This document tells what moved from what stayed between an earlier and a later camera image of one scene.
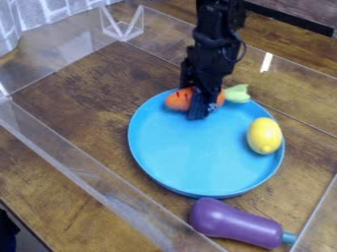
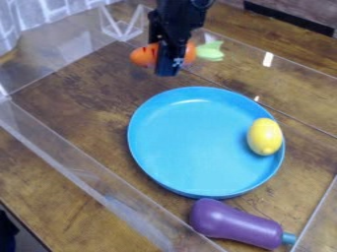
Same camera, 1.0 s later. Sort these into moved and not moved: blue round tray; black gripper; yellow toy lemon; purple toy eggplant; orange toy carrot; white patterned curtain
Moved: black gripper; orange toy carrot
Not moved: white patterned curtain; yellow toy lemon; blue round tray; purple toy eggplant
